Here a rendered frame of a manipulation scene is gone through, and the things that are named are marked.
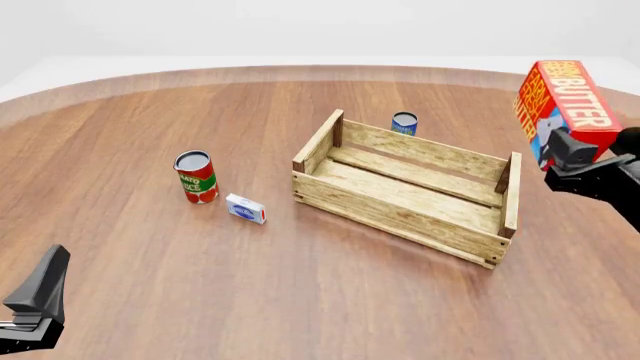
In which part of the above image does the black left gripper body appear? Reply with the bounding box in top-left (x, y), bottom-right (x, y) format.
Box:
top-left (0, 309), bottom-right (65, 355)

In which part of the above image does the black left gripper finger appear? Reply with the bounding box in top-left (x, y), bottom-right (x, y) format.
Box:
top-left (2, 243), bottom-right (72, 325)

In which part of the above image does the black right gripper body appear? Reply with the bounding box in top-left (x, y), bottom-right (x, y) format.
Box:
top-left (543, 152), bottom-right (637, 206)

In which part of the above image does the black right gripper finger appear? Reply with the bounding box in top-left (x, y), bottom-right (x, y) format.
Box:
top-left (541, 126), bottom-right (601, 172)

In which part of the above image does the red butter box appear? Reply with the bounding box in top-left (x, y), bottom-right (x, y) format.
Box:
top-left (513, 60), bottom-right (624, 173)

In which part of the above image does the wooden slat tray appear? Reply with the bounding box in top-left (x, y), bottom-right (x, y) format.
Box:
top-left (291, 108), bottom-right (523, 270)

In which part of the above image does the blue tin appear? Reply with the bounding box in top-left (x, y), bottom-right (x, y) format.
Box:
top-left (390, 111), bottom-right (419, 138)

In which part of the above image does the red tomato sauce tin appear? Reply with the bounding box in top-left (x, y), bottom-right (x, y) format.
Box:
top-left (173, 150), bottom-right (220, 205)

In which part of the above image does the small white printed box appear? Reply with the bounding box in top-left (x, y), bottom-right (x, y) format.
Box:
top-left (225, 192), bottom-right (268, 226)

